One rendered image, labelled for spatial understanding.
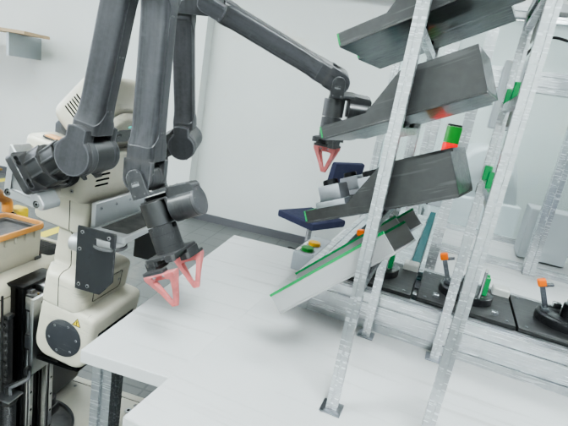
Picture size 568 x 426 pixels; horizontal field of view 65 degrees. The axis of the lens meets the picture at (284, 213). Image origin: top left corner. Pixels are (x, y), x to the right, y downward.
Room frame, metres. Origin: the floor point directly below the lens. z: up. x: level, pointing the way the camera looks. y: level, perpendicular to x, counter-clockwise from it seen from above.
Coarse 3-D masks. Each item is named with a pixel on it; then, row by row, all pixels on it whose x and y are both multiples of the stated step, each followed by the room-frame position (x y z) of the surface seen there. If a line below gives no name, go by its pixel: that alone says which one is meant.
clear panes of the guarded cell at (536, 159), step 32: (512, 32) 2.40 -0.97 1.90; (544, 64) 2.34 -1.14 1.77; (544, 96) 2.33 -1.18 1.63; (480, 128) 2.41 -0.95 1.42; (544, 128) 2.31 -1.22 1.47; (480, 160) 2.40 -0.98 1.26; (544, 160) 2.30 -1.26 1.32; (512, 192) 2.33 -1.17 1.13; (544, 192) 2.28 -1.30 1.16; (512, 224) 2.32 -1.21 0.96
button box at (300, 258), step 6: (318, 240) 1.45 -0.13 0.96; (324, 240) 1.46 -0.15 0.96; (330, 240) 1.47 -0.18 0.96; (300, 246) 1.35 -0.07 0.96; (312, 246) 1.37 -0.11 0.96; (324, 246) 1.39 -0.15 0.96; (294, 252) 1.30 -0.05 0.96; (300, 252) 1.29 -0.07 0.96; (306, 252) 1.30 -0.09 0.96; (318, 252) 1.32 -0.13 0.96; (294, 258) 1.30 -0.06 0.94; (300, 258) 1.29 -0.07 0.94; (306, 258) 1.28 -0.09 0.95; (312, 258) 1.28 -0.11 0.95; (294, 264) 1.29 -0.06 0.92; (300, 264) 1.29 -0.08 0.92
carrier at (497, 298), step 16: (432, 272) 1.29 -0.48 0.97; (432, 288) 1.15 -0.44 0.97; (448, 288) 1.12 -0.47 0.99; (480, 288) 1.09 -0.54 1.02; (496, 288) 1.19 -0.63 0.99; (432, 304) 1.06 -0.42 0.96; (480, 304) 1.08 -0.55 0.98; (496, 304) 1.12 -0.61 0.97; (496, 320) 1.01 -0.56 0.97; (512, 320) 1.03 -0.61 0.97
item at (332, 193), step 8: (328, 184) 0.85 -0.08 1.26; (336, 184) 0.84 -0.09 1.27; (344, 184) 0.86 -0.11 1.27; (320, 192) 0.85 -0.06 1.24; (328, 192) 0.84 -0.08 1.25; (336, 192) 0.83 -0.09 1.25; (344, 192) 0.85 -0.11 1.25; (320, 200) 0.85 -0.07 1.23; (328, 200) 0.84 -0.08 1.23; (336, 200) 0.83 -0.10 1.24; (344, 200) 0.83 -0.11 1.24
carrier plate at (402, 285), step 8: (400, 264) 1.32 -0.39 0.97; (400, 272) 1.24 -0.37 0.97; (408, 272) 1.25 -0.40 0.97; (416, 272) 1.26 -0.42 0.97; (352, 280) 1.13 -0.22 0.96; (384, 280) 1.15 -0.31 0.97; (392, 280) 1.17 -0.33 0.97; (400, 280) 1.18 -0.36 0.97; (408, 280) 1.19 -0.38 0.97; (384, 288) 1.10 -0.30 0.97; (392, 288) 1.10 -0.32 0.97; (400, 288) 1.11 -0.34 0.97; (408, 288) 1.12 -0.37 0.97; (408, 296) 1.08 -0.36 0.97
